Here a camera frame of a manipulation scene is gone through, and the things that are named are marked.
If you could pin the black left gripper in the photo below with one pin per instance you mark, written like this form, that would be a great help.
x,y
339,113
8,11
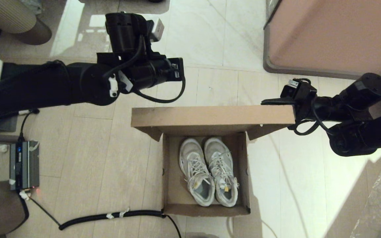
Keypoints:
x,y
157,71

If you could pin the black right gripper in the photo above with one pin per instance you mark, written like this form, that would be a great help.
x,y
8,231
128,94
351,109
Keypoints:
x,y
306,102

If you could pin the brown cardboard shoe box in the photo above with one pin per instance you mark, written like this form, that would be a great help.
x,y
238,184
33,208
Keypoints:
x,y
210,117

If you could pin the white mesh sneaker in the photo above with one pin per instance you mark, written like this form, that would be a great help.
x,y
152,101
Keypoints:
x,y
190,148
215,147

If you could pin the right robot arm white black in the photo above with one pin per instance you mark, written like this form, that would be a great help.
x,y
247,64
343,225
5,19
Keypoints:
x,y
359,135

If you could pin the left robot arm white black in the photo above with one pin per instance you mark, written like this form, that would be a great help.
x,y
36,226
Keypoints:
x,y
45,86

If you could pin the grey power supply box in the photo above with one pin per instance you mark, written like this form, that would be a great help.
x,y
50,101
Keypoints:
x,y
25,165

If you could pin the black round object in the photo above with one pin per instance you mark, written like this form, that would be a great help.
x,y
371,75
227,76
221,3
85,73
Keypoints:
x,y
154,1

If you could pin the grey crumpled plastic bag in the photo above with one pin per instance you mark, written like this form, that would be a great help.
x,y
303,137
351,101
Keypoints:
x,y
31,6

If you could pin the long black corrugated conduit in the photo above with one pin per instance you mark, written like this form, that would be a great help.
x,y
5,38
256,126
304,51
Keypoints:
x,y
111,216

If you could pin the ribbed beige round stool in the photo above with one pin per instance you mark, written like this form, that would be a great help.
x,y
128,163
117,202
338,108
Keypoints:
x,y
8,16

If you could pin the white tape scrap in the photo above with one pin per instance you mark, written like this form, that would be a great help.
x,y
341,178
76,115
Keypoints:
x,y
2,148

